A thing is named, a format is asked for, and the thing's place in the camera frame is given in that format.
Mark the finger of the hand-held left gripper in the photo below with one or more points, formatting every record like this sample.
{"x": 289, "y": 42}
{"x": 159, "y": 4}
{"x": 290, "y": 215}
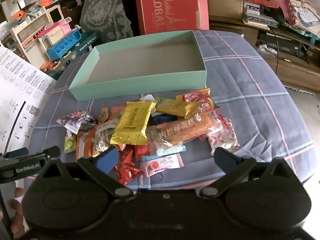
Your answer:
{"x": 51, "y": 152}
{"x": 16, "y": 153}

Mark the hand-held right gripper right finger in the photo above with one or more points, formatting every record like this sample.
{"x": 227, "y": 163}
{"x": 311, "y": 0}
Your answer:
{"x": 225, "y": 160}

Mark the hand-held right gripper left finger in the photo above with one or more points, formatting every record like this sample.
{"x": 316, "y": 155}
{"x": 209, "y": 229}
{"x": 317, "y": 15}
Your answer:
{"x": 107, "y": 158}

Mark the small yellow green packet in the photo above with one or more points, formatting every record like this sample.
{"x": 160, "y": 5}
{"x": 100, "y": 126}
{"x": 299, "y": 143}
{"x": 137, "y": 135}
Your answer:
{"x": 70, "y": 143}

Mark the orange striped snack packet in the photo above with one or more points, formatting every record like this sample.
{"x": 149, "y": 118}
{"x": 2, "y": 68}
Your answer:
{"x": 85, "y": 145}

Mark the long orange cake packet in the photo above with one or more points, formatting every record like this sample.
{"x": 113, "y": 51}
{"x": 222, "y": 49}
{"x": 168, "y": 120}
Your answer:
{"x": 182, "y": 130}

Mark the teal cardboard box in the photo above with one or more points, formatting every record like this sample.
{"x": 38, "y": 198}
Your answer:
{"x": 137, "y": 85}

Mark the person's left hand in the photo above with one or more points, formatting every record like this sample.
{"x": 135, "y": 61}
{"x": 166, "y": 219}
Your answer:
{"x": 17, "y": 217}

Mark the clear nut snack packet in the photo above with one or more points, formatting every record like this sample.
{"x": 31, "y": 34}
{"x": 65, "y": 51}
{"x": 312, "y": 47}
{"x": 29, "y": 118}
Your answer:
{"x": 102, "y": 140}

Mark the pink patterned snack packet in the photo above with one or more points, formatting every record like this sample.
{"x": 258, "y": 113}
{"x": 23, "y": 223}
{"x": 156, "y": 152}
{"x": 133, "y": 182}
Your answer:
{"x": 222, "y": 137}

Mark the purple snack packet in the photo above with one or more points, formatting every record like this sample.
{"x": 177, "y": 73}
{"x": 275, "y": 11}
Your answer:
{"x": 77, "y": 118}

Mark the pink white sachet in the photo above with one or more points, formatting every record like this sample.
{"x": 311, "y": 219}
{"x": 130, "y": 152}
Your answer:
{"x": 162, "y": 165}

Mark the white instruction sheet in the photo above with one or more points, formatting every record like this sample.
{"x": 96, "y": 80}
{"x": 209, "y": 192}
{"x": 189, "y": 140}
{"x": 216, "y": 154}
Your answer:
{"x": 15, "y": 92}

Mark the dark blue snack packet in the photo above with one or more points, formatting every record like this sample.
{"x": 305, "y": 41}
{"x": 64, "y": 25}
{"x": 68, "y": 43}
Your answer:
{"x": 162, "y": 118}

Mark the gold snack packet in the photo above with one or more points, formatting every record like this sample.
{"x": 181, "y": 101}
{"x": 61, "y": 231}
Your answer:
{"x": 175, "y": 107}

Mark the white snack packet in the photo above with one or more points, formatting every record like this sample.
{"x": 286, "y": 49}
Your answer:
{"x": 148, "y": 97}

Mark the plaid blue blanket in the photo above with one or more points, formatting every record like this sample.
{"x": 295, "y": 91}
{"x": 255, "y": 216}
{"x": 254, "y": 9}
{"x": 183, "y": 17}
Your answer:
{"x": 250, "y": 80}

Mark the blue toy rack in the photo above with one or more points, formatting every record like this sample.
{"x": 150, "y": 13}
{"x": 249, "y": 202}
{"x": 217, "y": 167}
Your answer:
{"x": 62, "y": 48}

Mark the teal toy kitchen box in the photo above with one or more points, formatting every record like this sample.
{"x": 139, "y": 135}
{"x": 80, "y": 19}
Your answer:
{"x": 86, "y": 46}

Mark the wooden cabinet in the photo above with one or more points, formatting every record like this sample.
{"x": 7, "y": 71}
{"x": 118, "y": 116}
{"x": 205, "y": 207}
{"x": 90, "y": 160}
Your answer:
{"x": 295, "y": 67}

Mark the white crumpled wrapper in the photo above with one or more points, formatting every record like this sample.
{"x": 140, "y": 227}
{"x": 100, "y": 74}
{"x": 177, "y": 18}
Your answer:
{"x": 267, "y": 48}

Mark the cream toy kitchen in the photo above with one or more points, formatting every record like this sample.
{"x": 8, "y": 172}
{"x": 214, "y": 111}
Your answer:
{"x": 27, "y": 32}

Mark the black media player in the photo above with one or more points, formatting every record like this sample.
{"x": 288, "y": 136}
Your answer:
{"x": 282, "y": 45}

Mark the grey patterned cushion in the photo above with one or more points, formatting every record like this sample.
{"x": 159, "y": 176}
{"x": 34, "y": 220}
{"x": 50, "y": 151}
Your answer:
{"x": 105, "y": 12}

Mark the stack of books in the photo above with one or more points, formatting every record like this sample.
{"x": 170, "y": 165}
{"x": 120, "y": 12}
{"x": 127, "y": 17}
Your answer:
{"x": 260, "y": 17}

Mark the orange toy lid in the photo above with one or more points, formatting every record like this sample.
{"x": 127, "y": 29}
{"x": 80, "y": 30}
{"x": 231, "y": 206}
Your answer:
{"x": 46, "y": 2}

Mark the red cardboard box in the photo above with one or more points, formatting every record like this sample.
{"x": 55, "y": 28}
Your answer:
{"x": 170, "y": 5}

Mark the pink printed toy box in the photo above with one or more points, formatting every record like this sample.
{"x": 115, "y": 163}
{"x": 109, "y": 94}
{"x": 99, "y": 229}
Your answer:
{"x": 302, "y": 12}

